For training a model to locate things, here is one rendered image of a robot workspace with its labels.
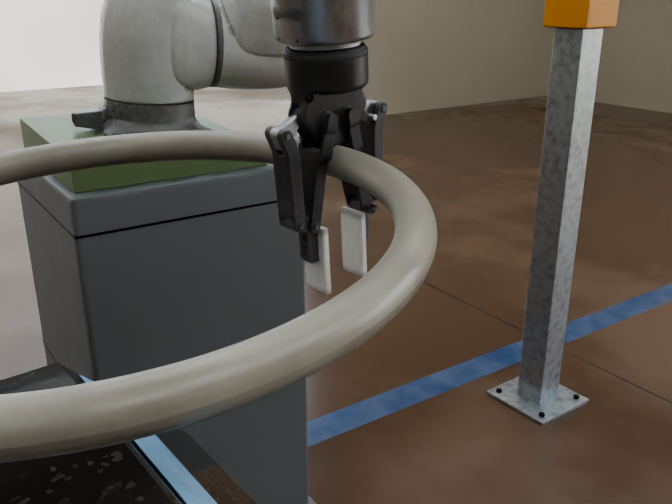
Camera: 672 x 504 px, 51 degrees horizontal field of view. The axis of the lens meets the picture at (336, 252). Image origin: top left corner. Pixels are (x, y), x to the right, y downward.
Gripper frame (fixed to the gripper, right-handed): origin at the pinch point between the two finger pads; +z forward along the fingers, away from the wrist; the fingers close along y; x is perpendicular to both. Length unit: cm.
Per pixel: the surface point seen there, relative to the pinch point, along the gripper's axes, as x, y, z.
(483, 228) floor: -136, -220, 108
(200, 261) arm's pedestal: -46, -12, 20
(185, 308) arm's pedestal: -47, -8, 28
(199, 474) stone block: 13.0, 25.4, 3.7
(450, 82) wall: -379, -505, 118
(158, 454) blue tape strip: 12.5, 27.8, 0.7
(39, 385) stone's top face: 2.2, 30.9, -1.4
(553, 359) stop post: -33, -107, 81
